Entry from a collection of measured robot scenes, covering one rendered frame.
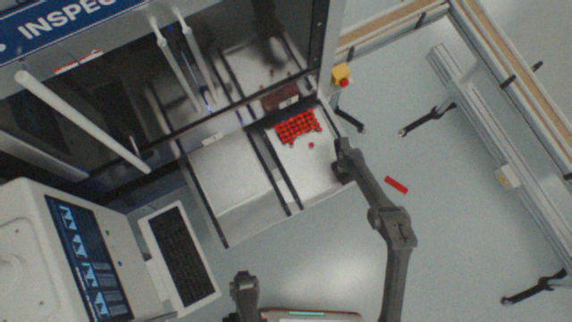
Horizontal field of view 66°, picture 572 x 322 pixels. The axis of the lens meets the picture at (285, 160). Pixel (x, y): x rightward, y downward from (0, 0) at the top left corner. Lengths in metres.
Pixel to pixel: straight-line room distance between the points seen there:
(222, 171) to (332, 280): 1.12
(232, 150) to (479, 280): 1.70
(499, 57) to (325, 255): 1.42
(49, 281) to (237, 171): 0.90
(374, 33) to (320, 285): 1.46
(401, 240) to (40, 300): 0.92
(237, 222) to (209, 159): 0.29
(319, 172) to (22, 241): 1.11
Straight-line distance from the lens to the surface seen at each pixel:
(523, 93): 2.14
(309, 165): 1.85
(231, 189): 1.84
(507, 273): 2.96
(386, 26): 2.05
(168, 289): 1.93
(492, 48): 2.18
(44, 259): 1.27
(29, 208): 1.32
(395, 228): 1.26
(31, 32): 0.97
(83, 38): 1.02
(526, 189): 2.45
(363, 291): 2.71
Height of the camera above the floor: 2.67
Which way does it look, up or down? 75 degrees down
